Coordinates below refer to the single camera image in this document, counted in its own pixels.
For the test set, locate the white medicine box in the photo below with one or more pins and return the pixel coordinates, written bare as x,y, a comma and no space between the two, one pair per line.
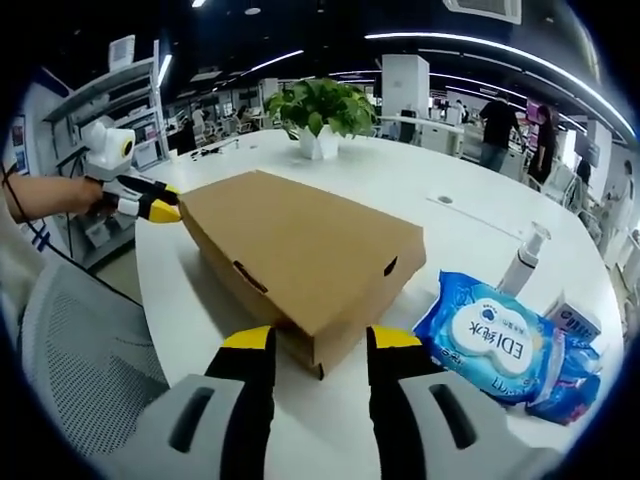
575,322

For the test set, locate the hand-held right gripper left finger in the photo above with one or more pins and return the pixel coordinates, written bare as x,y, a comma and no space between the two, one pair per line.
245,400

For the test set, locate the white pump bottle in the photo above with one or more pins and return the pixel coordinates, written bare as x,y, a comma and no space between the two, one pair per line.
520,265

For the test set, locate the short ceiling light strip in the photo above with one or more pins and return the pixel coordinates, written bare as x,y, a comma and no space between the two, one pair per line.
277,61

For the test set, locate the green plant in white pot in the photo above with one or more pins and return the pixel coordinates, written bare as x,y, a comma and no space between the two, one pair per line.
320,105

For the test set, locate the small black desk items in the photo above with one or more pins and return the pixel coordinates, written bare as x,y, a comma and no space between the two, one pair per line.
200,153

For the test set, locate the purple wall screen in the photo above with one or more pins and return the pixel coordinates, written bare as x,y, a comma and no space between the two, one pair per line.
533,107

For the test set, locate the long curved ceiling light strip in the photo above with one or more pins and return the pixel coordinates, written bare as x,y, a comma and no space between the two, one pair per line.
410,35

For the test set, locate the group of white office chairs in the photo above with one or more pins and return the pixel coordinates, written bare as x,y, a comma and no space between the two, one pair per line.
562,177

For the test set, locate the white office desk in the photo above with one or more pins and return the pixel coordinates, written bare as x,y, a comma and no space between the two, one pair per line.
435,132

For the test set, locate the blue wet wipes soft pack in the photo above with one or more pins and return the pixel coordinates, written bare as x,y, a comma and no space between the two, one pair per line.
480,340

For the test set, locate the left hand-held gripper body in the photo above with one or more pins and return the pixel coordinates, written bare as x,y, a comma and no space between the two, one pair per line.
107,150

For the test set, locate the person's left hand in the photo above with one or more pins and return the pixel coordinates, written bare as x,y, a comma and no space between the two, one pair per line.
92,195

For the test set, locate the blue plastic soft pack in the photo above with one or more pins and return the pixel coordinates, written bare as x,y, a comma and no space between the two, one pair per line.
570,385

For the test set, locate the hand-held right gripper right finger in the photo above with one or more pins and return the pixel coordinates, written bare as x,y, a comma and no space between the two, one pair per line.
395,400

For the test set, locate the person's light shirt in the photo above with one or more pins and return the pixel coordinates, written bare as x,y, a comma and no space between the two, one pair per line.
20,270

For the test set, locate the grey metal shelving unit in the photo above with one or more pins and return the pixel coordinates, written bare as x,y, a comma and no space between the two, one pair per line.
125,100

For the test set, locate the white ceiling air conditioner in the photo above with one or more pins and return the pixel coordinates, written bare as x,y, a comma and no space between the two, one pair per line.
482,7

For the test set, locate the brown cardboard shoe box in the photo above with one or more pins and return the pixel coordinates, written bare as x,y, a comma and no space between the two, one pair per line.
300,240

